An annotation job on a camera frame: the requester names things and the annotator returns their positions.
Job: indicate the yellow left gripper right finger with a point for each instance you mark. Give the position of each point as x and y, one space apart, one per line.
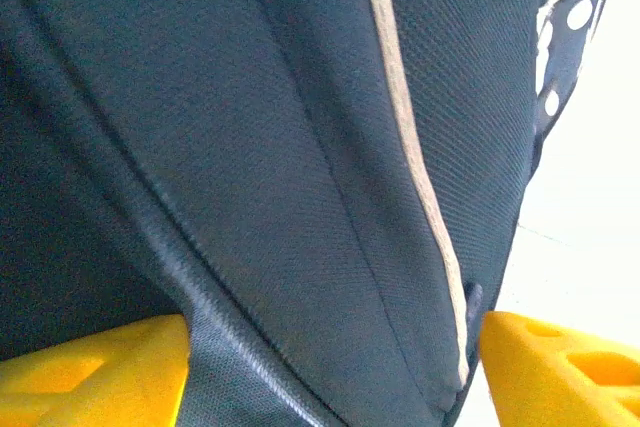
565 377

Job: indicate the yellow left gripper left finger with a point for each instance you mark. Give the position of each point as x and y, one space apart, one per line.
85 382

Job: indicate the navy blue student backpack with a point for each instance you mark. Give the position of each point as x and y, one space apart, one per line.
250 147

